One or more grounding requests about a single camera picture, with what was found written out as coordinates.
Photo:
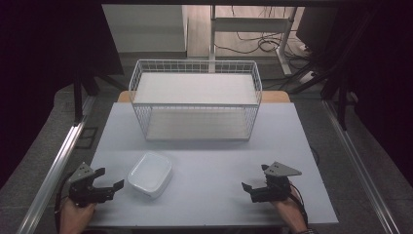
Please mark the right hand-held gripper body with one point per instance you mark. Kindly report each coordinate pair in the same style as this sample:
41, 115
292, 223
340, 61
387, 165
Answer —
276, 187

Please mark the person's right hand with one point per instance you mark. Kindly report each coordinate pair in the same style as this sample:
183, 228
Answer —
289, 209

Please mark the white plastic basin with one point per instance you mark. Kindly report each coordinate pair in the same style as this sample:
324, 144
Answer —
150, 174

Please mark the white power strip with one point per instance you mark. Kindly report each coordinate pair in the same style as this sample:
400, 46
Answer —
306, 77

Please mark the black metal stand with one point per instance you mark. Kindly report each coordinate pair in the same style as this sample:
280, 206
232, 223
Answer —
341, 104
78, 97

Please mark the white desk frame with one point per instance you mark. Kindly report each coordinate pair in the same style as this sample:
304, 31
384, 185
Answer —
250, 25

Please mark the silver aluminium rail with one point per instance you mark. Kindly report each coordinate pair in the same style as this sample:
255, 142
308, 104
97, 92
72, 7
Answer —
53, 170
358, 169

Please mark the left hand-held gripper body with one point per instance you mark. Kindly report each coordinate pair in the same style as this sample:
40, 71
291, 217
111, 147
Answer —
85, 192

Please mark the person's left hand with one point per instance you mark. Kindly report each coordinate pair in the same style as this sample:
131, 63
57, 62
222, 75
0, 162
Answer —
74, 217

